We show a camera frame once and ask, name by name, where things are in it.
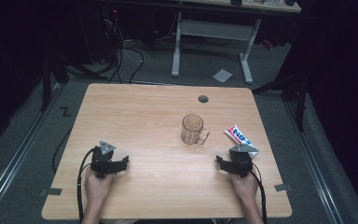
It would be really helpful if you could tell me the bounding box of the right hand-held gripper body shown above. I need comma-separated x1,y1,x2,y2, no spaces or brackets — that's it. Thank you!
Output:
227,143,259,179

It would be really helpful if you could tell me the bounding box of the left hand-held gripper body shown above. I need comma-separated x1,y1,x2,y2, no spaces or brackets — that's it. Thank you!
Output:
89,140,124,179

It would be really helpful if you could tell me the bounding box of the white toothpaste tube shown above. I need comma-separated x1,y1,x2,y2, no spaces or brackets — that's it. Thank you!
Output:
223,123,259,157

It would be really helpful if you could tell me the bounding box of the clear glass mug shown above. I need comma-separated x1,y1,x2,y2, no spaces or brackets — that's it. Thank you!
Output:
180,113,211,147

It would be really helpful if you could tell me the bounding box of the person's right hand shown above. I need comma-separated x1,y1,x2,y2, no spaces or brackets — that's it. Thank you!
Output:
228,172,260,203

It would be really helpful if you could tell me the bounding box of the person's left hand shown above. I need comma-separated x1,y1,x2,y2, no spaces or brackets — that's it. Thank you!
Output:
83,167,117,203

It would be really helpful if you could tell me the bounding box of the grey paper sheet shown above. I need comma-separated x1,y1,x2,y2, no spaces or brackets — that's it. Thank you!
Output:
212,68,234,84

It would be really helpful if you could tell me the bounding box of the black metal stand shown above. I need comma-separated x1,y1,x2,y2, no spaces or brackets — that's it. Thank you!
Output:
39,50,109,112
252,69,310,133

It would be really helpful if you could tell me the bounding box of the small red object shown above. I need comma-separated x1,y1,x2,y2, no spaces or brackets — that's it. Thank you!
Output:
262,38,275,51

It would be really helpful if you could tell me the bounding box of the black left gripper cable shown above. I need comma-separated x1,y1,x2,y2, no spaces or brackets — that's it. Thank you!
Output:
76,147,98,224

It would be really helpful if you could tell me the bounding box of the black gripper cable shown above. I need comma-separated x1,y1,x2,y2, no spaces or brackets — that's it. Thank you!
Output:
76,147,98,224
249,162,269,224

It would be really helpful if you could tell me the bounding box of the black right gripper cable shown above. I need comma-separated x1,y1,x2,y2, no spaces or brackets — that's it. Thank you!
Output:
249,162,269,224

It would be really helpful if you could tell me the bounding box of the thin black floor cable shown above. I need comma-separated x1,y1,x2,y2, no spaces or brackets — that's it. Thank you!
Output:
51,125,75,175

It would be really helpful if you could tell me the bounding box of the metal floor rail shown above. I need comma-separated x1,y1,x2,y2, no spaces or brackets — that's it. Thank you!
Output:
0,81,63,220
282,100,345,224

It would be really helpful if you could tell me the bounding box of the black looped floor cable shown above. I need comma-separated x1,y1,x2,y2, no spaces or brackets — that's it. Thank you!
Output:
127,47,145,85

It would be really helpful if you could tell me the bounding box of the bundle of dark cables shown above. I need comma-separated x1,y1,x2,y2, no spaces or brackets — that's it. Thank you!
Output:
102,6,126,84

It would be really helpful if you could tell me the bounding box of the white metal frame desk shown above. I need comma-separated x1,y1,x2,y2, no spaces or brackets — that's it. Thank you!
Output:
170,0,302,85

